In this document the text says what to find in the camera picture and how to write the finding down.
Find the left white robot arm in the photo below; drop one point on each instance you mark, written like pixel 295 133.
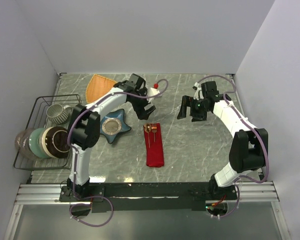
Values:
pixel 84 127

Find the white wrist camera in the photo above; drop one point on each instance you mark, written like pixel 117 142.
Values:
pixel 198 95
pixel 153 92

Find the blue star-shaped dish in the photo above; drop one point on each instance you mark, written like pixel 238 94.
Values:
pixel 113 125

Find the black wire dish rack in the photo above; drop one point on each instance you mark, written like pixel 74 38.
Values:
pixel 38 119

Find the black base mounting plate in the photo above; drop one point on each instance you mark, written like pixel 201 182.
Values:
pixel 143 196

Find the clear glass bowl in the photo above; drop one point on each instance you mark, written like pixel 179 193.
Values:
pixel 21 143

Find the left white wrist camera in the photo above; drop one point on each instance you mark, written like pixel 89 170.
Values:
pixel 153 92

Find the brown cream ceramic bowl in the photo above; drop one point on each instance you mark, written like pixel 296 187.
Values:
pixel 53 142

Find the aluminium frame rail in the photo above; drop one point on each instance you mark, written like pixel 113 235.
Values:
pixel 35 194

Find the copper spoon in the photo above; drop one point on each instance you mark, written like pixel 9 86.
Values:
pixel 147 129

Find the green ceramic bowl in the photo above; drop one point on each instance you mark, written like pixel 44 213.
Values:
pixel 34 143

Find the red cloth napkin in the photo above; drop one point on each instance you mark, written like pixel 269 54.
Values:
pixel 154 154

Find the grey ribbed mug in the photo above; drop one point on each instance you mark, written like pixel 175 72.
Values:
pixel 58 114

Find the orange woven basket tray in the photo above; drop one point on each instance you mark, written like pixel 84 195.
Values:
pixel 97 87

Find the copper fork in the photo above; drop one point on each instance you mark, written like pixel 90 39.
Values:
pixel 154 131

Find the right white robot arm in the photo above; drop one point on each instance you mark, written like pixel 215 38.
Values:
pixel 249 147

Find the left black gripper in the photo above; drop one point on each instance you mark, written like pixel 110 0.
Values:
pixel 145 114

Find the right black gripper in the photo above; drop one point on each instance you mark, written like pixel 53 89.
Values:
pixel 188 101

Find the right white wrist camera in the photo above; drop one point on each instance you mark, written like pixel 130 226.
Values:
pixel 198 95

